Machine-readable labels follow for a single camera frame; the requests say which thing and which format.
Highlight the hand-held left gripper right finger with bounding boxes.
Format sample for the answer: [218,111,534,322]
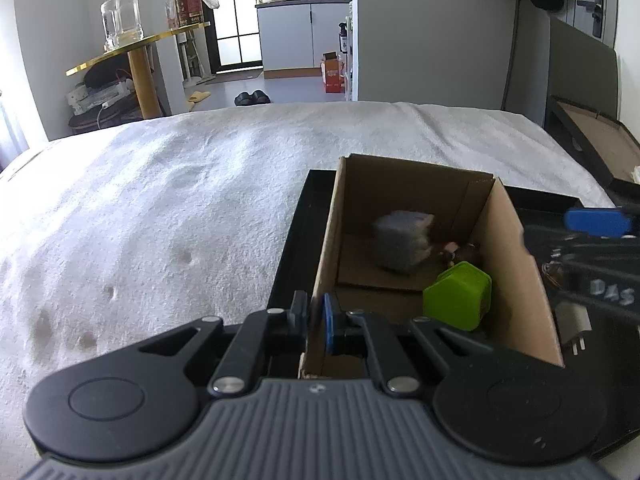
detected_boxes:
[322,292,496,399]

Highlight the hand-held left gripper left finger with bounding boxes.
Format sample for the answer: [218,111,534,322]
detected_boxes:
[136,290,312,397]

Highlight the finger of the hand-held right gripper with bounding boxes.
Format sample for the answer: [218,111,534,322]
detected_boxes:
[522,225,640,263]
[563,206,640,239]

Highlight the small brown and blue figure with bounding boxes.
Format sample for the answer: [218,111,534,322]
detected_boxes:
[440,241,482,265]

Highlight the black framed glass door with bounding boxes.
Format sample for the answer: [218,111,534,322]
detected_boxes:
[197,0,265,74]

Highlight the white bed blanket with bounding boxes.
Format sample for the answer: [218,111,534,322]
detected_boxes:
[0,101,619,467]

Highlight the red box with white cloth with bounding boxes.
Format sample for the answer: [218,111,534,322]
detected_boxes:
[166,0,221,30]

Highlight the white kitchen cabinet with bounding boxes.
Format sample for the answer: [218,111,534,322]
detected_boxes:
[255,0,353,80]

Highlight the dark bag with cables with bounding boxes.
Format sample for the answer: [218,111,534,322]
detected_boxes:
[67,55,146,134]

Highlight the clear glass jar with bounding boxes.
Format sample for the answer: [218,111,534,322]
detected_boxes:
[101,0,144,51]

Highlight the green hexagonal block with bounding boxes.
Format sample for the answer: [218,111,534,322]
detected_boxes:
[423,262,494,332]

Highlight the large flat cardboard box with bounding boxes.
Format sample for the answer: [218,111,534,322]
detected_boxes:
[545,17,640,162]

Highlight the black tray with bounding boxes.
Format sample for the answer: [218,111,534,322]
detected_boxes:
[266,169,640,462]

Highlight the black slippers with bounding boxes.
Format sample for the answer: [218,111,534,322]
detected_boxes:
[234,90,271,108]

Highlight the round gold table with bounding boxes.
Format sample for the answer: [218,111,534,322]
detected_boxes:
[65,22,212,121]

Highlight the black framed brown board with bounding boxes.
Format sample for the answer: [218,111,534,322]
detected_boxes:
[547,95,640,192]

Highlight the grey block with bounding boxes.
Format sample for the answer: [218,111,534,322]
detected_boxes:
[371,210,435,275]

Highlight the grey charger plug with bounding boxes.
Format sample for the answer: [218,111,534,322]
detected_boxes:
[554,302,594,356]

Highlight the black door lock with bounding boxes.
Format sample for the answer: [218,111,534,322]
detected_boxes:
[576,0,606,39]

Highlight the brown cardboard box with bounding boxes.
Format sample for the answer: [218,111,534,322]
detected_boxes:
[299,154,565,380]

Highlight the orange cardboard box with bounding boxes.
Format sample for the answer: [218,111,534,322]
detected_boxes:
[320,51,346,94]

